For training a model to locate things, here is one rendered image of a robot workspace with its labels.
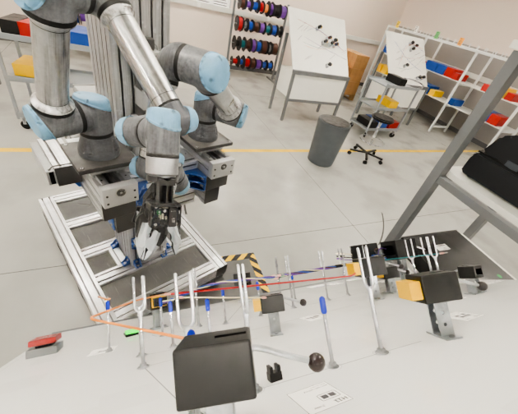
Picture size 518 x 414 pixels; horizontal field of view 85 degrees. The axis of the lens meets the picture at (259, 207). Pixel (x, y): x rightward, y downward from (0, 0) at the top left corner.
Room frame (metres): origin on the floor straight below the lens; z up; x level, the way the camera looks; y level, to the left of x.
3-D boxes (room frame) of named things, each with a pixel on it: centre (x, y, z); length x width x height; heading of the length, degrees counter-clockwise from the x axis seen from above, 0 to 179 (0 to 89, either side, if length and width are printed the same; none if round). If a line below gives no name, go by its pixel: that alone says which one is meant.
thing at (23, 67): (3.07, 2.48, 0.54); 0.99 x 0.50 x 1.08; 114
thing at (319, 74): (5.70, -0.29, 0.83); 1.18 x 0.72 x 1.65; 121
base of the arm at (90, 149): (0.95, 0.68, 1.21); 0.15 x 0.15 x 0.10
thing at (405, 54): (6.98, -2.20, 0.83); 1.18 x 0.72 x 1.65; 123
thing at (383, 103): (5.81, -1.83, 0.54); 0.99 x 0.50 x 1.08; 124
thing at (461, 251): (0.92, -0.85, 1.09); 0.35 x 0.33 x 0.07; 119
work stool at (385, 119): (4.44, -1.45, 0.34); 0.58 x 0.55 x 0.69; 82
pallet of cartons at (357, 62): (7.95, -0.92, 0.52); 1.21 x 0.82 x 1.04; 120
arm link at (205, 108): (1.33, 0.37, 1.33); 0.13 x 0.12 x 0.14; 81
